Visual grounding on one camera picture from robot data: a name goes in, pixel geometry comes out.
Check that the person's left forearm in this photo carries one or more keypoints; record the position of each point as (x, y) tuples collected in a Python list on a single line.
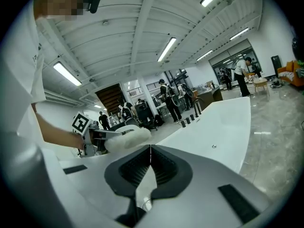
[(54, 132)]

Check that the orange sofa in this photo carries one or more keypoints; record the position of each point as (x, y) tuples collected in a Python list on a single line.
[(291, 75)]

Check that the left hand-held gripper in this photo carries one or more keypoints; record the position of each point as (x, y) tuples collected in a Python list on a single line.
[(82, 123)]

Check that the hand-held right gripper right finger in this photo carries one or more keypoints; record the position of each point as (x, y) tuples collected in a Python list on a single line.
[(209, 174)]

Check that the person's head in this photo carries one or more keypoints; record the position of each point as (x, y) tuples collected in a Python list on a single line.
[(61, 3)]

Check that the set of ceiling tube lights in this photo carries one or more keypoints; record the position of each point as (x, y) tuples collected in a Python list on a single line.
[(167, 49)]

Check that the light wooden table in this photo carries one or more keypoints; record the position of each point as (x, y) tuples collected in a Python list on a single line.
[(261, 83)]

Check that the brown wooden staircase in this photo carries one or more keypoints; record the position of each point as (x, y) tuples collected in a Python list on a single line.
[(110, 98)]

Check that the black tall cabinet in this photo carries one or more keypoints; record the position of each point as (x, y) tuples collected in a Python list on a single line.
[(276, 65)]

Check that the white fluffy cleaning mitt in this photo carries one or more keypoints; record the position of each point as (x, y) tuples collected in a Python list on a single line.
[(133, 139)]

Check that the person's white shirt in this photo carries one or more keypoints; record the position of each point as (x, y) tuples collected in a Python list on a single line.
[(16, 79)]

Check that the white bathtub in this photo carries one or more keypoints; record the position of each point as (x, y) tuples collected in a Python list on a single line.
[(213, 127)]

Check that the dark wooden counter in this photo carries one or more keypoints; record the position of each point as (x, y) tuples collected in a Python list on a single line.
[(209, 98)]

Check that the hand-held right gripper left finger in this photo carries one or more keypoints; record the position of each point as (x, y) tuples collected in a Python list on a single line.
[(78, 186)]

